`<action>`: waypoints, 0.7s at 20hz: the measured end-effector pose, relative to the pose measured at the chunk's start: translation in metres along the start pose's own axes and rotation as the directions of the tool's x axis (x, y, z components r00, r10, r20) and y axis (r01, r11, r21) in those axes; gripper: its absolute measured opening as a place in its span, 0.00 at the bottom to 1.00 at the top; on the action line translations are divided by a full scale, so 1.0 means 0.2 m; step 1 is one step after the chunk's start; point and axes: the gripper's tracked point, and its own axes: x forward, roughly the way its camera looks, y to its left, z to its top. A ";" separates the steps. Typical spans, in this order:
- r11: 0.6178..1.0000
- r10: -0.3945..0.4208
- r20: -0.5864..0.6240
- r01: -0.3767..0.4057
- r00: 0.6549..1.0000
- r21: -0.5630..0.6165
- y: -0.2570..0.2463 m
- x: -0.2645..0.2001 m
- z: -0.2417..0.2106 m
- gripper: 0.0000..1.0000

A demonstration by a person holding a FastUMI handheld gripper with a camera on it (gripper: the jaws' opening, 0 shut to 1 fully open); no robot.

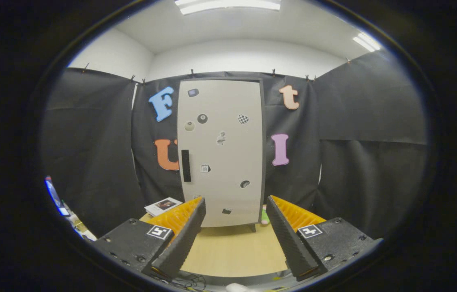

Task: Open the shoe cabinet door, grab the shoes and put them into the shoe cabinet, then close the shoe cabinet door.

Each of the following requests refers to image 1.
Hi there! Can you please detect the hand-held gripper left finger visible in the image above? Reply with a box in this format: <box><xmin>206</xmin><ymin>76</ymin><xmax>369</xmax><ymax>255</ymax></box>
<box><xmin>92</xmin><ymin>197</ymin><xmax>207</xmax><ymax>281</ymax></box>

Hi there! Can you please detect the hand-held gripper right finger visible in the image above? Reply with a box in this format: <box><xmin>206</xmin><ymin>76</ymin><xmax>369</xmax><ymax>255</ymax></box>
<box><xmin>266</xmin><ymin>195</ymin><xmax>383</xmax><ymax>281</ymax></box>

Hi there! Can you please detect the black cabinet door handle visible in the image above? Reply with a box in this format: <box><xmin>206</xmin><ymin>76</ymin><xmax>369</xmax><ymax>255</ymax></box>
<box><xmin>181</xmin><ymin>150</ymin><xmax>192</xmax><ymax>183</ymax></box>

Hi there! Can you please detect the dark grey shoe cabinet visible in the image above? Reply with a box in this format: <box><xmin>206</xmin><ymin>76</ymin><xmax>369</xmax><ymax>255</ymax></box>
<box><xmin>176</xmin><ymin>77</ymin><xmax>267</xmax><ymax>233</ymax></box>

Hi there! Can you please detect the beige shoe cabinet door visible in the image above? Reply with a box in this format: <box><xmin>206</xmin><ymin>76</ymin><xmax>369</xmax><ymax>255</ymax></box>
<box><xmin>177</xmin><ymin>80</ymin><xmax>264</xmax><ymax>228</ymax></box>

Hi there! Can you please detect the black backdrop cloth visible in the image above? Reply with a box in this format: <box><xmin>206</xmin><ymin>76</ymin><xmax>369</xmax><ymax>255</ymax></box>
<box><xmin>42</xmin><ymin>51</ymin><xmax>428</xmax><ymax>240</ymax></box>

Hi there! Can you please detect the blue white board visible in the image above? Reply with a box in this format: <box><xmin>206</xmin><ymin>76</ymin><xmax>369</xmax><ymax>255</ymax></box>
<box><xmin>45</xmin><ymin>176</ymin><xmax>71</xmax><ymax>217</ymax></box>

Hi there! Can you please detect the small ceiling light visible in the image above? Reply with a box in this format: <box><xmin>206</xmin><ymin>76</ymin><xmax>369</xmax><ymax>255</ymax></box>
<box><xmin>352</xmin><ymin>32</ymin><xmax>382</xmax><ymax>52</ymax></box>

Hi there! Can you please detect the long ceiling light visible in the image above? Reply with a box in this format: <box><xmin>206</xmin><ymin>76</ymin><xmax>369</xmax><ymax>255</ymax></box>
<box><xmin>174</xmin><ymin>0</ymin><xmax>282</xmax><ymax>15</ymax></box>

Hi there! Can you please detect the black cable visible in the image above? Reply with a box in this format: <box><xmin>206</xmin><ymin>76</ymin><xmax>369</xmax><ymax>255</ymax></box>
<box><xmin>174</xmin><ymin>273</ymin><xmax>208</xmax><ymax>289</ymax></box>

